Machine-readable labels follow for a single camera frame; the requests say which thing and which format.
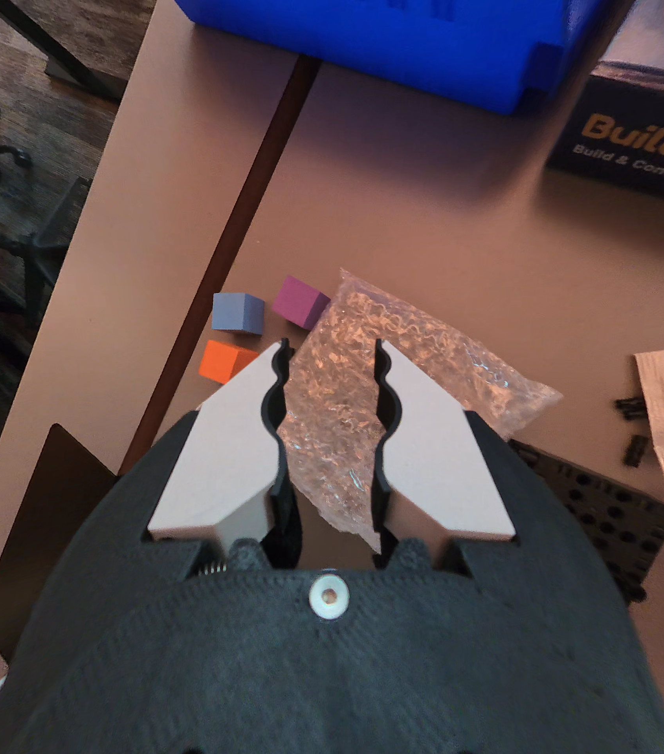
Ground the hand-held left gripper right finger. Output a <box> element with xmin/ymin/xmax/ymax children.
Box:
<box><xmin>371</xmin><ymin>339</ymin><xmax>517</xmax><ymax>569</ymax></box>

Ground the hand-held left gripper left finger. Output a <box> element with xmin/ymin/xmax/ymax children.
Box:
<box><xmin>148</xmin><ymin>339</ymin><xmax>301</xmax><ymax>569</ymax></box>

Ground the orange wooden cube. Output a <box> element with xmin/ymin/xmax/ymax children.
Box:
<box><xmin>198</xmin><ymin>340</ymin><xmax>260</xmax><ymax>385</ymax></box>

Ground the blue wooden cube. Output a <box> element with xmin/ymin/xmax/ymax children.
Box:
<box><xmin>212</xmin><ymin>293</ymin><xmax>266</xmax><ymax>337</ymax></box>

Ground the purple wooden cube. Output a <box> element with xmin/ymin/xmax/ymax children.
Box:
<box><xmin>273</xmin><ymin>275</ymin><xmax>332</xmax><ymax>331</ymax></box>

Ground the blue plastic storage bin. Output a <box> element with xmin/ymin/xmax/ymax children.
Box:
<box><xmin>174</xmin><ymin>0</ymin><xmax>604</xmax><ymax>115</ymax></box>

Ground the clear bubble wrap sheet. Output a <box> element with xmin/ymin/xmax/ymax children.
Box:
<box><xmin>278</xmin><ymin>268</ymin><xmax>564</xmax><ymax>553</ymax></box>

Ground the black perforated plastic block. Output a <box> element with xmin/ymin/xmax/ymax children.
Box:
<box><xmin>509</xmin><ymin>439</ymin><xmax>664</xmax><ymax>604</ymax></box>

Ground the dark blue cardboard kit box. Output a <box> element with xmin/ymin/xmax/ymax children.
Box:
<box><xmin>546</xmin><ymin>0</ymin><xmax>664</xmax><ymax>208</ymax></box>

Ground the light wooden side table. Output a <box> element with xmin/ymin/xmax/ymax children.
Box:
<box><xmin>0</xmin><ymin>0</ymin><xmax>127</xmax><ymax>101</ymax></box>

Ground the grey desk with cable flap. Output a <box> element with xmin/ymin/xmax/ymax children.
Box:
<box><xmin>0</xmin><ymin>0</ymin><xmax>321</xmax><ymax>708</ymax></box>

